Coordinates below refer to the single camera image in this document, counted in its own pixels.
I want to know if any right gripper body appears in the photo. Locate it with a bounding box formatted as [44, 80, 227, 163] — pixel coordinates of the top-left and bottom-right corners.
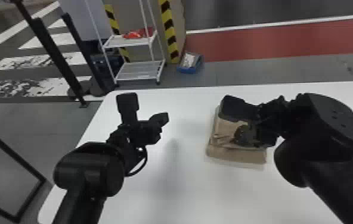
[231, 121, 279, 149]

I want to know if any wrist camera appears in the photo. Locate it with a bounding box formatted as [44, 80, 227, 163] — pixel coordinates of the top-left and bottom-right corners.
[218, 95, 261, 123]
[115, 92, 140, 125]

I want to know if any cardboard box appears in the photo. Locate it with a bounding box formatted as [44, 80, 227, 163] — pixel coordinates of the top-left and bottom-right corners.
[205, 105, 268, 166]

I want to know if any black cable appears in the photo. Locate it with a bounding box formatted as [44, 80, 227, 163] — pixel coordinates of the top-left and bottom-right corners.
[125, 146, 148, 178]

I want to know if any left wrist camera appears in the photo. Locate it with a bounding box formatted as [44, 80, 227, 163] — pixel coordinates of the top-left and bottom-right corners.
[115, 92, 140, 125]

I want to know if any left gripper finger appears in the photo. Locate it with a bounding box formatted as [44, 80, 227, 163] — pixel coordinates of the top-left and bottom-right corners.
[148, 111, 170, 128]

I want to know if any white wire rack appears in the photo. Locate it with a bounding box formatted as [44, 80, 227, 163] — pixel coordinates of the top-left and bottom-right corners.
[83, 0, 167, 86]

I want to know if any blue basket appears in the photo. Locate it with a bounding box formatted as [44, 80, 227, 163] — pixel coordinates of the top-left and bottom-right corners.
[176, 51, 203, 75]

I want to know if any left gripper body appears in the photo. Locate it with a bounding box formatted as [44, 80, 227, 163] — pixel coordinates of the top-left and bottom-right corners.
[125, 120, 163, 147]

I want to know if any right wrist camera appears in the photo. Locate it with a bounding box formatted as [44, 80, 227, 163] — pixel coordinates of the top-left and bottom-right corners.
[218, 95, 261, 123]

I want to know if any red snack packet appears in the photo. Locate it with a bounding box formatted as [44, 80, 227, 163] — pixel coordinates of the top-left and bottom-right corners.
[122, 30, 143, 40]

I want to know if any yellow black striped post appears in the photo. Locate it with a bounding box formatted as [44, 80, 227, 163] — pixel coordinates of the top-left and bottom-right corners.
[158, 0, 181, 64]
[104, 4, 131, 63]

